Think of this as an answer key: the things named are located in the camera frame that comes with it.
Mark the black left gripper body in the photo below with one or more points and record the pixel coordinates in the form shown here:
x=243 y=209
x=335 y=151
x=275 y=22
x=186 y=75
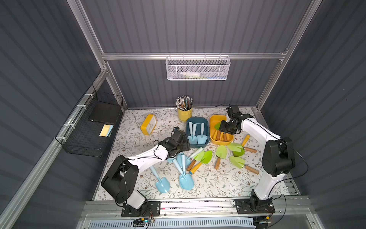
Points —
x=183 y=143

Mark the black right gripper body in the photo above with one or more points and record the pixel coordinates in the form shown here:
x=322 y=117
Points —
x=226 y=126

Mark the light blue shovel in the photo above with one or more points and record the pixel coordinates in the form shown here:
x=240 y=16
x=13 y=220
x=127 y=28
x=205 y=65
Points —
x=192 y=138
x=185 y=180
x=202 y=138
x=162 y=183

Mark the green shovel wooden handle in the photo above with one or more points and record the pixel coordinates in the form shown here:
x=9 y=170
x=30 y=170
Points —
x=240 y=163
x=216 y=135

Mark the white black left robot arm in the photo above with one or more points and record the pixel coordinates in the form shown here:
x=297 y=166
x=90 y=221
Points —
x=120 y=179

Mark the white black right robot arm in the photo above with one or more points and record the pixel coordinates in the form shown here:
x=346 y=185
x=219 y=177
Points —
x=278 y=156

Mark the yellow storage box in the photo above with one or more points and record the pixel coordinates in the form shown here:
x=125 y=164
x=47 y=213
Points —
x=214 y=120

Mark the yellow pencil cup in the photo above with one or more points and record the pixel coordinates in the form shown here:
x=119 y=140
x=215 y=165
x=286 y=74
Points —
x=184 y=115

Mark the light blue shovel front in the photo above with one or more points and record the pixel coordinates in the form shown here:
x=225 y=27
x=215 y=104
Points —
x=185 y=180

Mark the bundle of colored pencils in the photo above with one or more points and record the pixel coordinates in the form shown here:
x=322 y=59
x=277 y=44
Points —
x=184 y=103

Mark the white bottle in mesh basket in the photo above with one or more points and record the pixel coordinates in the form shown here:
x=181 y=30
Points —
x=190 y=74

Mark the yellow sticky note pad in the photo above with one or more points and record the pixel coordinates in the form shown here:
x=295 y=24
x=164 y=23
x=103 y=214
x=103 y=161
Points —
x=106 y=130

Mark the black notebook in basket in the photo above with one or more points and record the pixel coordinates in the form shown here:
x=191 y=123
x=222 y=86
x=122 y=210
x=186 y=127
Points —
x=105 y=113

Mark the small green circuit board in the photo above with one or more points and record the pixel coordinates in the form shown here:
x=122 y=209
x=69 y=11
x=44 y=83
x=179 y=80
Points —
x=143 y=222

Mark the green shovel brown handle front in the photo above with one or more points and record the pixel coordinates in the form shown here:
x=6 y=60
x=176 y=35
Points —
x=221 y=153

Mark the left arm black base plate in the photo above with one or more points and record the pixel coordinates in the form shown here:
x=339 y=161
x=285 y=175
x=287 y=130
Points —
x=147 y=209

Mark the white mesh wall basket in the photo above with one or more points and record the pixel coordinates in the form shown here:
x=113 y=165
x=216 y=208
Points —
x=210 y=67

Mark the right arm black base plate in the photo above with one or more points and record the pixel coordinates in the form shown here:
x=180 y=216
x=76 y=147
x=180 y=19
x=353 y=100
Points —
x=254 y=205

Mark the black wire wall basket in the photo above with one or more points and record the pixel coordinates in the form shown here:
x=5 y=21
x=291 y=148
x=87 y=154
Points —
x=82 y=136

